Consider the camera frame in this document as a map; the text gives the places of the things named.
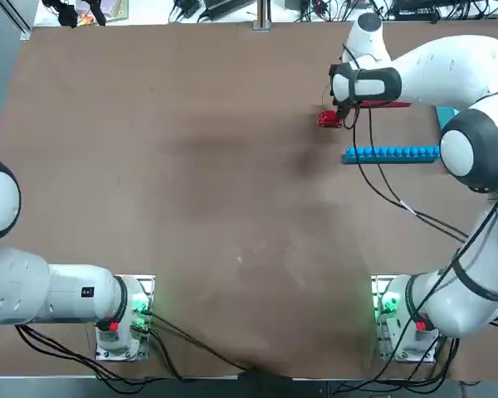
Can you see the red toy car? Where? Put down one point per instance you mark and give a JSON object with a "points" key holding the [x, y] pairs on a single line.
{"points": [[327, 120]]}

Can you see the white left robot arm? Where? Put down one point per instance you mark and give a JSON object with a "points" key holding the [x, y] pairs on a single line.
{"points": [[25, 286]]}

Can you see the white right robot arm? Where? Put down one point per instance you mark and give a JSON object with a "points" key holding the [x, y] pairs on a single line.
{"points": [[448, 70]]}

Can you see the red building block row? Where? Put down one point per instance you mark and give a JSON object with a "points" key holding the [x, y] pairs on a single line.
{"points": [[394, 104]]}

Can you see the blue building block row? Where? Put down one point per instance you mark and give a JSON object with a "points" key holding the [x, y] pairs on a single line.
{"points": [[390, 155]]}

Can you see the cyan plastic bin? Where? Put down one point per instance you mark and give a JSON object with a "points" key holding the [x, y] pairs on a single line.
{"points": [[444, 116]]}

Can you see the black power strip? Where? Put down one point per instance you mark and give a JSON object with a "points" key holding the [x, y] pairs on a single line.
{"points": [[415, 8]]}

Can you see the black power adapter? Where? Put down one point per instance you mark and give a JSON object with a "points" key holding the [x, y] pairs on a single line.
{"points": [[224, 6]]}

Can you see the colourful printed booklet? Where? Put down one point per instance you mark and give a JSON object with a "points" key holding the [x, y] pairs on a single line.
{"points": [[116, 9]]}

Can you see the black clamp tool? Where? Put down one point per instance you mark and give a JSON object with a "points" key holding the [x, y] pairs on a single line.
{"points": [[66, 12]]}

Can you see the aluminium profile post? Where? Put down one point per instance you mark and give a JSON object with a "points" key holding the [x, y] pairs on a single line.
{"points": [[262, 16]]}

